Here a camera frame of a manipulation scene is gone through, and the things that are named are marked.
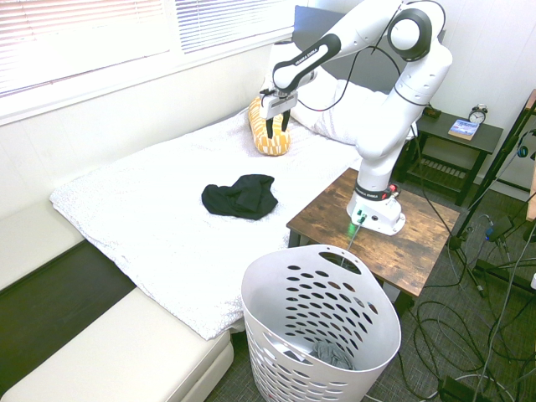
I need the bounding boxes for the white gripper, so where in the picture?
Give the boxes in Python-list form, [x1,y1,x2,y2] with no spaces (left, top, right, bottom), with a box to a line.
[258,90,300,140]

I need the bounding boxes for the black clothes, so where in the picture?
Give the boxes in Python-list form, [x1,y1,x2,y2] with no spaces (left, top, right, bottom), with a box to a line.
[201,173,280,220]

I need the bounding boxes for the white perforated laundry basket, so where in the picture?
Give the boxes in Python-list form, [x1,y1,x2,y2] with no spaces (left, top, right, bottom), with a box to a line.
[240,244,402,402]

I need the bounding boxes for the yellow white patterned pillow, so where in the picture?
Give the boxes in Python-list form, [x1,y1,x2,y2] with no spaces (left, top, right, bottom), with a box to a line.
[248,95,292,157]

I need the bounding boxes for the white bed pillow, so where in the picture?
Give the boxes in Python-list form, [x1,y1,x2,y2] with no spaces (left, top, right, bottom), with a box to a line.
[288,77,420,146]

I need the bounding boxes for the dark grey headboard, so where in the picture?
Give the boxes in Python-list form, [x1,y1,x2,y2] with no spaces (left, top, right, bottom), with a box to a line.
[291,4,404,95]

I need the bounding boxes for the narrow white window blind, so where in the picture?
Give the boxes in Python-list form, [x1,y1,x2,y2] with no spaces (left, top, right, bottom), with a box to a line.
[174,0,295,54]

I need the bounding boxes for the white textured bedspread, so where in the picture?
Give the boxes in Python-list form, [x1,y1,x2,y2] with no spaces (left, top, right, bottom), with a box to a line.
[49,109,365,341]

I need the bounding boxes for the rustic wooden side table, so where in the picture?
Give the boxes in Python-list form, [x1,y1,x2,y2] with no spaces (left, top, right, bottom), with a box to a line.
[286,167,461,316]

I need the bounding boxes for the blue cover book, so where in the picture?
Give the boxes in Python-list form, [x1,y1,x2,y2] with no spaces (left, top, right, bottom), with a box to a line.
[447,119,481,142]

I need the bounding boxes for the black alarm clock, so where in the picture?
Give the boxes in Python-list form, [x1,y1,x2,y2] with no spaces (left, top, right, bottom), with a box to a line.
[467,103,490,126]

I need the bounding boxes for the black nightstand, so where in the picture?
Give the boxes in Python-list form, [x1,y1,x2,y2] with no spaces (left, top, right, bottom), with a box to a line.
[396,109,504,207]

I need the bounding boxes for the wide white window blind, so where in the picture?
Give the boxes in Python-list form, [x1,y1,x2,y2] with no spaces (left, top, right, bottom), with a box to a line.
[0,0,171,100]

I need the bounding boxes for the grey cloth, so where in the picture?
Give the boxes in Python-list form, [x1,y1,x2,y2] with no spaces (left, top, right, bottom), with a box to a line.
[309,339,357,372]

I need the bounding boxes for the cream bed mattress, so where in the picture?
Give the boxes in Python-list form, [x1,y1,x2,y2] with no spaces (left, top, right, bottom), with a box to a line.
[0,199,235,402]

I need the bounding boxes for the black power strip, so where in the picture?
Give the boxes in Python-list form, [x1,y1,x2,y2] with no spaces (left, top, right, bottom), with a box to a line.
[437,374,481,402]

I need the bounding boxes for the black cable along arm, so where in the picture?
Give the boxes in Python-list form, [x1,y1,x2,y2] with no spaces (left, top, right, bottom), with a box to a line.
[292,8,405,112]

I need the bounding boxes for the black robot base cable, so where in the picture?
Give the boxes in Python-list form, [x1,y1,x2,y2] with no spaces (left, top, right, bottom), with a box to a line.
[341,213,369,270]

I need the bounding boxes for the black camera stand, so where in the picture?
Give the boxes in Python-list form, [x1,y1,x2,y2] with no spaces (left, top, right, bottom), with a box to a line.
[454,90,536,299]

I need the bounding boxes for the black floor cable loops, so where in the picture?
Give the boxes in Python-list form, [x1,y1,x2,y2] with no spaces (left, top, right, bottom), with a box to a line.
[397,284,536,402]

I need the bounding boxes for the grey floor cable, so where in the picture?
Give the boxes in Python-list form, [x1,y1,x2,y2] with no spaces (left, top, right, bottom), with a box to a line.
[472,217,536,402]

